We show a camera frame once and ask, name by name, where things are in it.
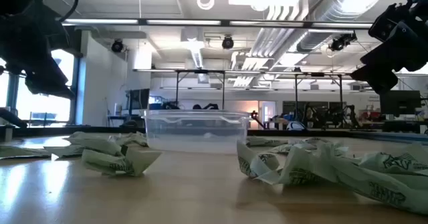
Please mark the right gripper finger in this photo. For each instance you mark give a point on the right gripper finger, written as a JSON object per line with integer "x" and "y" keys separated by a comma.
{"x": 378, "y": 80}

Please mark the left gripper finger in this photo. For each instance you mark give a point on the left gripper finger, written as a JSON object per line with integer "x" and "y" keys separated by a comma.
{"x": 50, "y": 80}

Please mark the paper wrappers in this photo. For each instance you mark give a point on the paper wrappers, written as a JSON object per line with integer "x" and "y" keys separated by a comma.
{"x": 110, "y": 160}
{"x": 384, "y": 190}

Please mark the banknotes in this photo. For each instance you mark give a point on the banknotes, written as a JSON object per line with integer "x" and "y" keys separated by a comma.
{"x": 254, "y": 164}

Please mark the clear plastic bin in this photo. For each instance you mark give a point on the clear plastic bin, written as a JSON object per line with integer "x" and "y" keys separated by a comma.
{"x": 197, "y": 130}

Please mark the black background robot arm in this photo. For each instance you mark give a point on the black background robot arm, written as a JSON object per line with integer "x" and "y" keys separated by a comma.
{"x": 334, "y": 115}

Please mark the black monitor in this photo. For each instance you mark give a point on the black monitor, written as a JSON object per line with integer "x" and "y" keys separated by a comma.
{"x": 399, "y": 102}
{"x": 139, "y": 98}

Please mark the black ceiling spotlight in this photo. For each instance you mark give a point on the black ceiling spotlight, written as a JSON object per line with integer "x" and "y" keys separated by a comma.
{"x": 341, "y": 41}
{"x": 117, "y": 46}
{"x": 227, "y": 42}

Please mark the blue white ball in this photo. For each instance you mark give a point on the blue white ball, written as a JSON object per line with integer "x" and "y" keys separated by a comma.
{"x": 296, "y": 126}

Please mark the black overhead rig bar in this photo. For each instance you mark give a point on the black overhead rig bar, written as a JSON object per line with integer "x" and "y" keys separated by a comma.
{"x": 224, "y": 22}

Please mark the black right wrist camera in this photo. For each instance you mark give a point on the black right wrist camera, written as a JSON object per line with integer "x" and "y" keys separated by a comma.
{"x": 384, "y": 23}

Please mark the black background rig frame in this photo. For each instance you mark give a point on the black background rig frame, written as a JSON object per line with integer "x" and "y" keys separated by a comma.
{"x": 317, "y": 74}
{"x": 200, "y": 71}

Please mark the silver ceiling duct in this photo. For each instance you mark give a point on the silver ceiling duct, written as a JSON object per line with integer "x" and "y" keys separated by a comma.
{"x": 334, "y": 3}

